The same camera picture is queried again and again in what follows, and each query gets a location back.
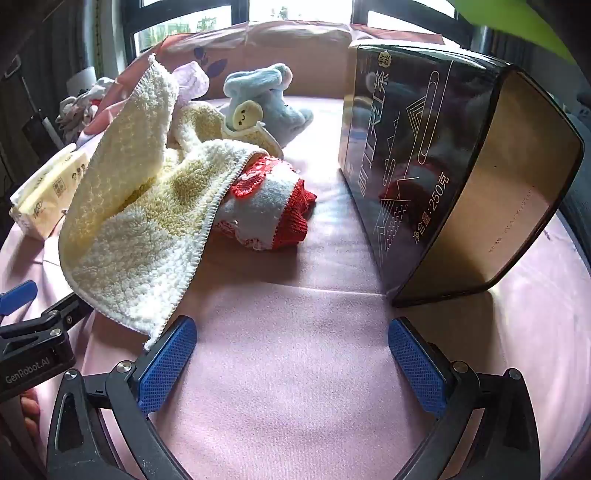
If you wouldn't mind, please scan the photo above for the person's left hand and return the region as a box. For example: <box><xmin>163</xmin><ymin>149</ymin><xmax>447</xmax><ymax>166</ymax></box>
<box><xmin>21</xmin><ymin>387</ymin><xmax>44</xmax><ymax>439</ymax></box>

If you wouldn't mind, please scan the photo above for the black tea tin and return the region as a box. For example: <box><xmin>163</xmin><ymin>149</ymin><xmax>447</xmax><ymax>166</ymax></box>
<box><xmin>338</xmin><ymin>39</ymin><xmax>585</xmax><ymax>308</ymax></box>

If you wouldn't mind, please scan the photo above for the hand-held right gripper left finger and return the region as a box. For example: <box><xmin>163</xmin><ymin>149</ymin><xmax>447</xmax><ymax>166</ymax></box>
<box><xmin>46</xmin><ymin>315</ymin><xmax>198</xmax><ymax>480</ymax></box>

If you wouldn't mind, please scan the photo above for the green cardboard box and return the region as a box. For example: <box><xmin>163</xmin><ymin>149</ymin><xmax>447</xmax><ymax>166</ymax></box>
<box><xmin>450</xmin><ymin>0</ymin><xmax>578</xmax><ymax>63</ymax></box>

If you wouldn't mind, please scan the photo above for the blue fuzzy sock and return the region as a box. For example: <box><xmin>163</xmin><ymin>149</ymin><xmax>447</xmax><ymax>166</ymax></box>
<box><xmin>222</xmin><ymin>63</ymin><xmax>314</xmax><ymax>148</ymax></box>

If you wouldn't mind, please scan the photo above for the light purple fuzzy cloth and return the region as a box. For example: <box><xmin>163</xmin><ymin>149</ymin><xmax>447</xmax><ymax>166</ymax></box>
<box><xmin>173</xmin><ymin>61</ymin><xmax>211</xmax><ymax>104</ymax></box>

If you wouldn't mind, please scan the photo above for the dark framed window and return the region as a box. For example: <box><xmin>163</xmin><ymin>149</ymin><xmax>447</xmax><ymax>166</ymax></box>
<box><xmin>92</xmin><ymin>0</ymin><xmax>462</xmax><ymax>70</ymax></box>

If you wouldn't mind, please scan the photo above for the red and white sock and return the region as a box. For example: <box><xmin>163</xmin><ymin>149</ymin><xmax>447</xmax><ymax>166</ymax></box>
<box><xmin>212</xmin><ymin>156</ymin><xmax>318</xmax><ymax>252</ymax></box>

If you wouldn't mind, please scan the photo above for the yellow tissue pack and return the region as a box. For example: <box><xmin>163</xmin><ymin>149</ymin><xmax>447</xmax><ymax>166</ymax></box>
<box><xmin>9</xmin><ymin>144</ymin><xmax>90</xmax><ymax>241</ymax></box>

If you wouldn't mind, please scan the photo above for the pink bed sheet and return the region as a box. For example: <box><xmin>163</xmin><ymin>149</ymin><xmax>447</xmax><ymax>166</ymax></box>
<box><xmin>0</xmin><ymin>95</ymin><xmax>591</xmax><ymax>480</ymax></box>

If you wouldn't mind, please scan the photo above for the yellow fluffy towel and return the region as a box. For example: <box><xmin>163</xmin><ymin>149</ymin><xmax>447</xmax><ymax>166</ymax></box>
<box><xmin>59</xmin><ymin>54</ymin><xmax>284</xmax><ymax>352</ymax></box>

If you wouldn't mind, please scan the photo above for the pink leaf print pillow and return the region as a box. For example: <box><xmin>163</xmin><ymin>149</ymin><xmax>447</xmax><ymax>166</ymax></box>
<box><xmin>76</xmin><ymin>21</ymin><xmax>444</xmax><ymax>148</ymax></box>

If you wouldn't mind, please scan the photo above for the pile of clothes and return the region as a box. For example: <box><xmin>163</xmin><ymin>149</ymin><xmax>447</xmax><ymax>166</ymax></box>
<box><xmin>55</xmin><ymin>76</ymin><xmax>116</xmax><ymax>144</ymax></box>

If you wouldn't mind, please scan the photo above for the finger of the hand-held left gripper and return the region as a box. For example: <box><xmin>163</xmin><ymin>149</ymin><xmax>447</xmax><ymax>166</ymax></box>
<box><xmin>0</xmin><ymin>280</ymin><xmax>38</xmax><ymax>315</ymax></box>
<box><xmin>44</xmin><ymin>293</ymin><xmax>93</xmax><ymax>330</ymax></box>

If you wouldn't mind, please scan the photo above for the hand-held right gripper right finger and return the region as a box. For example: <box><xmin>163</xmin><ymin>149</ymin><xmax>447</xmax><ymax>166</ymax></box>
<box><xmin>388</xmin><ymin>316</ymin><xmax>541</xmax><ymax>480</ymax></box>

